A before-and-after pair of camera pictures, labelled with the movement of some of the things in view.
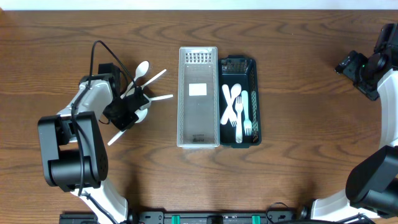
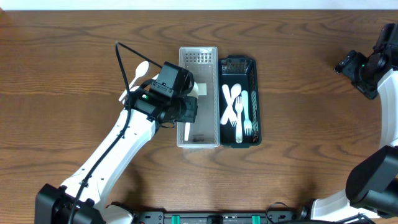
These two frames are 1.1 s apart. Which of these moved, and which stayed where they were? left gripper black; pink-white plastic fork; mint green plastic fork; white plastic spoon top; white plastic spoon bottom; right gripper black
Moved: left gripper black; white plastic spoon bottom
Stayed: right gripper black; white plastic spoon top; mint green plastic fork; pink-white plastic fork
